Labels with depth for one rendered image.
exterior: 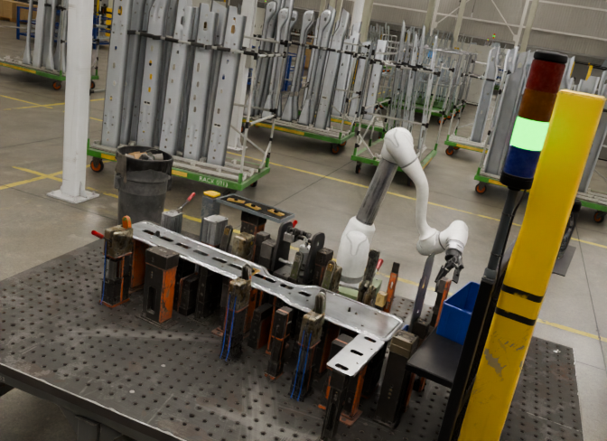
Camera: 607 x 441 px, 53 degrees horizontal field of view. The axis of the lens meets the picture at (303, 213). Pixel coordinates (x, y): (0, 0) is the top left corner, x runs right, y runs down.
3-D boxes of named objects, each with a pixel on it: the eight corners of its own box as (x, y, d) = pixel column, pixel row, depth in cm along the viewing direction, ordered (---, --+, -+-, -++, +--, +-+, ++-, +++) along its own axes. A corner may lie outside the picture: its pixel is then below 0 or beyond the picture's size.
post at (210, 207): (192, 276, 315) (200, 195, 301) (201, 271, 321) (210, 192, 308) (203, 280, 312) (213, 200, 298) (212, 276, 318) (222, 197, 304)
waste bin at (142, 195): (97, 230, 531) (101, 150, 508) (134, 215, 579) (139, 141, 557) (144, 245, 516) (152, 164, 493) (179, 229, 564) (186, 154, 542)
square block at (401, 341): (371, 420, 223) (391, 335, 212) (379, 410, 230) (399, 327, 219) (391, 430, 220) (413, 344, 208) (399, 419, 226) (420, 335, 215)
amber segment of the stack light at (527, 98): (514, 117, 130) (522, 88, 128) (520, 115, 136) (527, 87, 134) (546, 124, 127) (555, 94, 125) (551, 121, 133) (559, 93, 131)
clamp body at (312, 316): (281, 396, 229) (294, 314, 218) (296, 381, 239) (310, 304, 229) (302, 406, 225) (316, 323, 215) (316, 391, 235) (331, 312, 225)
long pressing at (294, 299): (109, 231, 278) (109, 229, 277) (144, 221, 297) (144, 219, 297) (385, 344, 220) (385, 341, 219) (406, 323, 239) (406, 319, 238)
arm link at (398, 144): (420, 157, 296) (419, 151, 309) (400, 126, 293) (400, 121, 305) (396, 171, 300) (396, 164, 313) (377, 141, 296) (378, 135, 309)
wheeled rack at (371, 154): (415, 190, 847) (443, 61, 792) (347, 173, 875) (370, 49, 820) (434, 165, 1021) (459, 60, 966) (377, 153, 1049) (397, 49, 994)
